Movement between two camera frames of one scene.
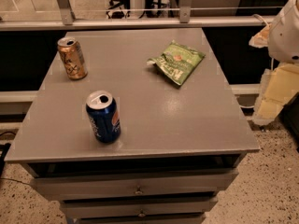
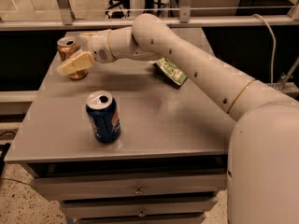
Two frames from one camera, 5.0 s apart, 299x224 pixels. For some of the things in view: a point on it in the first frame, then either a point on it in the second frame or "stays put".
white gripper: (285, 36) -> (98, 47)
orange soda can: (73, 57) stays put
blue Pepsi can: (103, 112) stays put
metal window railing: (184, 21) stays put
